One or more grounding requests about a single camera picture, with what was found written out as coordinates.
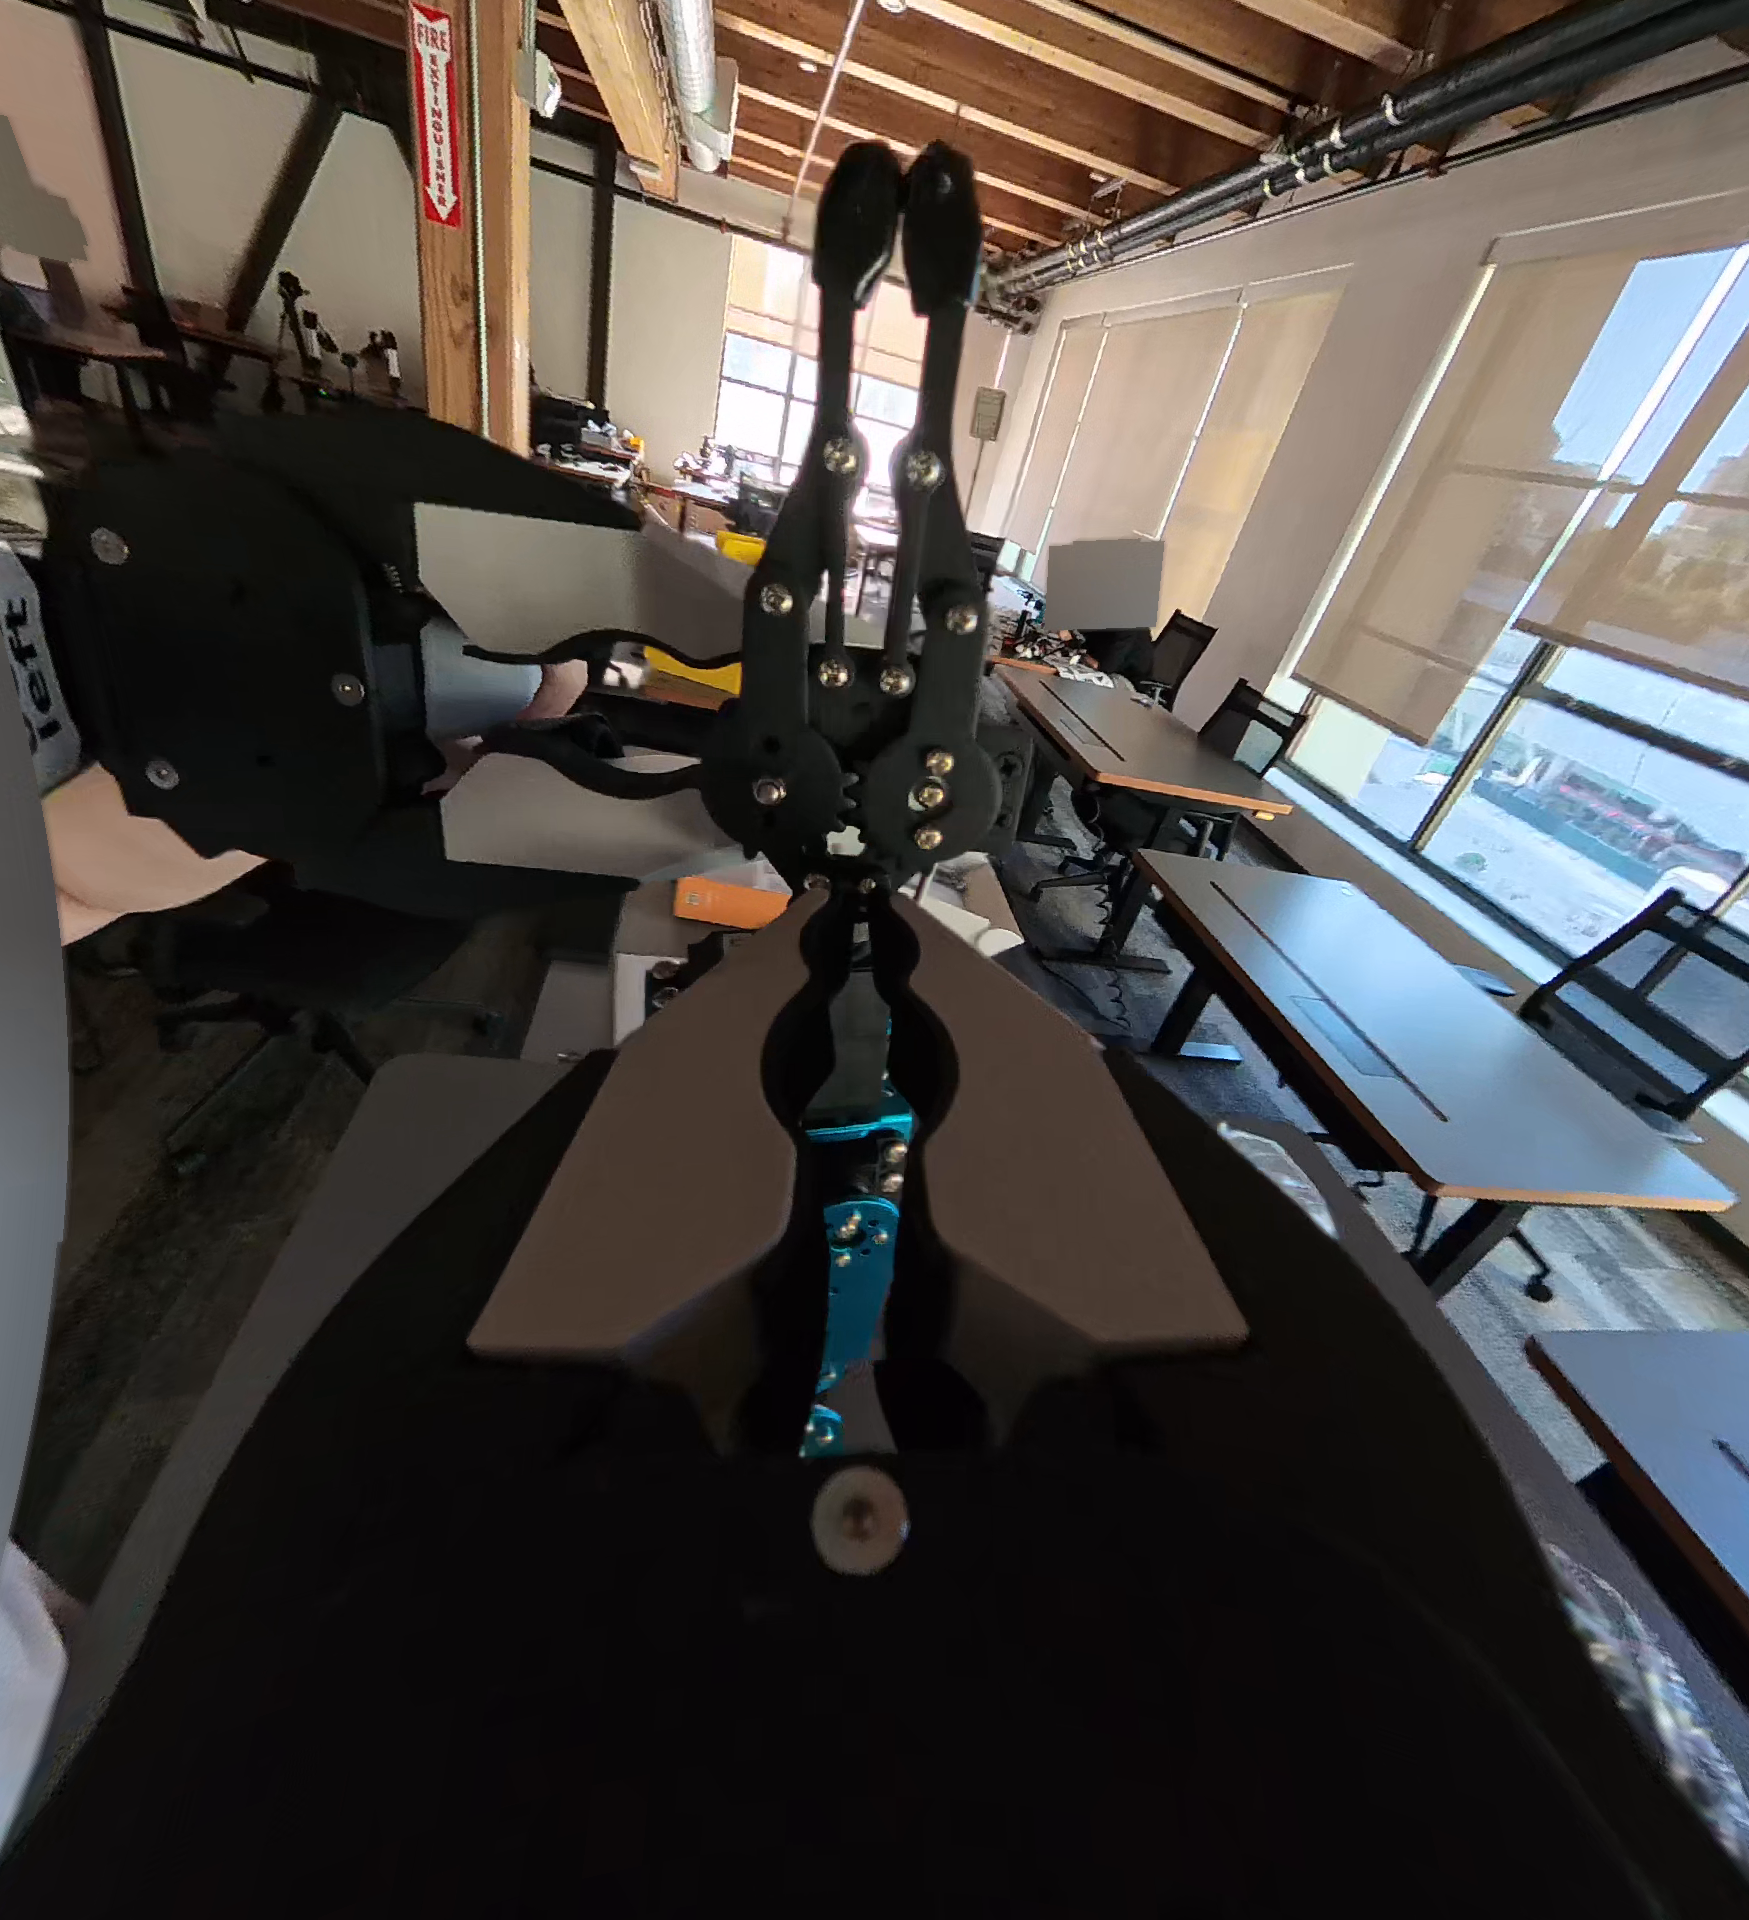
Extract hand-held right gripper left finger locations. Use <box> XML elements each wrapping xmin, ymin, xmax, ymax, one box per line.
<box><xmin>467</xmin><ymin>888</ymin><xmax>839</xmax><ymax>1457</ymax></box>

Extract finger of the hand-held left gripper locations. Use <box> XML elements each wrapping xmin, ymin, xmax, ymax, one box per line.
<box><xmin>439</xmin><ymin>713</ymin><xmax>759</xmax><ymax>883</ymax></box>
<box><xmin>416</xmin><ymin>500</ymin><xmax>759</xmax><ymax>707</ymax></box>

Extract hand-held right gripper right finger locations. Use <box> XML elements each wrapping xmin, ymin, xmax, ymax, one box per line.
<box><xmin>873</xmin><ymin>896</ymin><xmax>1253</xmax><ymax>1450</ymax></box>

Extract blue and black toy robot arm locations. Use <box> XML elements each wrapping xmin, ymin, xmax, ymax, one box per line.
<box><xmin>702</xmin><ymin>139</ymin><xmax>1029</xmax><ymax>1467</ymax></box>

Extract dark desk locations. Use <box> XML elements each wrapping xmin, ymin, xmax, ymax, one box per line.
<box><xmin>55</xmin><ymin>904</ymin><xmax>1355</xmax><ymax>1704</ymax></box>

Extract grey desk with slot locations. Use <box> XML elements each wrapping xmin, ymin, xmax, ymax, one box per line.
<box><xmin>988</xmin><ymin>661</ymin><xmax>1301</xmax><ymax>962</ymax></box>
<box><xmin>1137</xmin><ymin>843</ymin><xmax>1737</xmax><ymax>1293</ymax></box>
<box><xmin>1525</xmin><ymin>1324</ymin><xmax>1749</xmax><ymax>1746</ymax></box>

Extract person's left hand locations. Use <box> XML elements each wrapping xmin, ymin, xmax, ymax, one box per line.
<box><xmin>42</xmin><ymin>764</ymin><xmax>268</xmax><ymax>949</ymax></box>

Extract orange box with white foam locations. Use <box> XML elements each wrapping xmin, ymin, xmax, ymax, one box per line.
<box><xmin>671</xmin><ymin>874</ymin><xmax>793</xmax><ymax>937</ymax></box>

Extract black office chair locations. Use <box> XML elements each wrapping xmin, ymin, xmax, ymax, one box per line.
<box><xmin>1193</xmin><ymin>676</ymin><xmax>1316</xmax><ymax>780</ymax></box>
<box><xmin>1514</xmin><ymin>883</ymin><xmax>1749</xmax><ymax>1124</ymax></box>
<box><xmin>1137</xmin><ymin>604</ymin><xmax>1218</xmax><ymax>707</ymax></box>

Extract beige roller window blind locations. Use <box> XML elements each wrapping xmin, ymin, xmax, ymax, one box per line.
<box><xmin>1013</xmin><ymin>303</ymin><xmax>1250</xmax><ymax>523</ymax></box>
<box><xmin>1288</xmin><ymin>231</ymin><xmax>1749</xmax><ymax>740</ymax></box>
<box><xmin>1154</xmin><ymin>284</ymin><xmax>1344</xmax><ymax>581</ymax></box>

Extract black ceiling pipes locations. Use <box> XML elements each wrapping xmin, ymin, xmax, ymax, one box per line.
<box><xmin>988</xmin><ymin>0</ymin><xmax>1749</xmax><ymax>297</ymax></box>

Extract wooden support post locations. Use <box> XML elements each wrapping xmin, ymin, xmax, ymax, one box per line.
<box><xmin>416</xmin><ymin>0</ymin><xmax>537</xmax><ymax>453</ymax></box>

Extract red and white wall sign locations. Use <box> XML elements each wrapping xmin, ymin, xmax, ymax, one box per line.
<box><xmin>411</xmin><ymin>0</ymin><xmax>467</xmax><ymax>231</ymax></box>

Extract silver spiral air duct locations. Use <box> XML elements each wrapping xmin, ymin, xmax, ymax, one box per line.
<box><xmin>657</xmin><ymin>0</ymin><xmax>747</xmax><ymax>175</ymax></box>

